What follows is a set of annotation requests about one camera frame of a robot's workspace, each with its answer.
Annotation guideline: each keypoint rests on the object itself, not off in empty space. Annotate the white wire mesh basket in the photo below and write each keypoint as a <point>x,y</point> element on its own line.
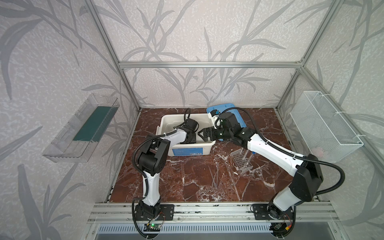
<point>322,125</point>

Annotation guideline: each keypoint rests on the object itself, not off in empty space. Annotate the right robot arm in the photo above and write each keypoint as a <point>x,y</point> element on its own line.
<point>305,170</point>

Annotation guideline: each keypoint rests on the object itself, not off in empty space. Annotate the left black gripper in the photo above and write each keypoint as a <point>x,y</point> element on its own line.
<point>190,137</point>

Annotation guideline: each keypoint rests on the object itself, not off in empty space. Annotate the white plastic tub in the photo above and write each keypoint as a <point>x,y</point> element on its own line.
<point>170,123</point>

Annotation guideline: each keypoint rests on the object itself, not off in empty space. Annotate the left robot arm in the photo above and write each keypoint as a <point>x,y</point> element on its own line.
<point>149,160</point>

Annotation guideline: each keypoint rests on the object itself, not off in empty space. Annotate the clear test tube rack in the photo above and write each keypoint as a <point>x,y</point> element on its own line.
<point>241,159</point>

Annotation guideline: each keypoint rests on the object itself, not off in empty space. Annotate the green circuit board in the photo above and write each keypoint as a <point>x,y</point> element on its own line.
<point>150,227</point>

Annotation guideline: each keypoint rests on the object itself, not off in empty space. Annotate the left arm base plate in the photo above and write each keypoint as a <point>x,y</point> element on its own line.
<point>165,212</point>

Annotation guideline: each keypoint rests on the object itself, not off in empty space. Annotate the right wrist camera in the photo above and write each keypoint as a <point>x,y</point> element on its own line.
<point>214,116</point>

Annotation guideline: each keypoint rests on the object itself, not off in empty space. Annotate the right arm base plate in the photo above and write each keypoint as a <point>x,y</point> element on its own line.
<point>261,212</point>

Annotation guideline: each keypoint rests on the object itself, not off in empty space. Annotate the clear acrylic wall shelf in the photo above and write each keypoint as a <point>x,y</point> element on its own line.
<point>79,138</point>

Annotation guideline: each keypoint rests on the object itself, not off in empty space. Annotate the aluminium frame rail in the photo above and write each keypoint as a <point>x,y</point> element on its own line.
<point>205,212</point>

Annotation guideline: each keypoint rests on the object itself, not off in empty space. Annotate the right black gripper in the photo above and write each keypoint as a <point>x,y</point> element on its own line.
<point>212,133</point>

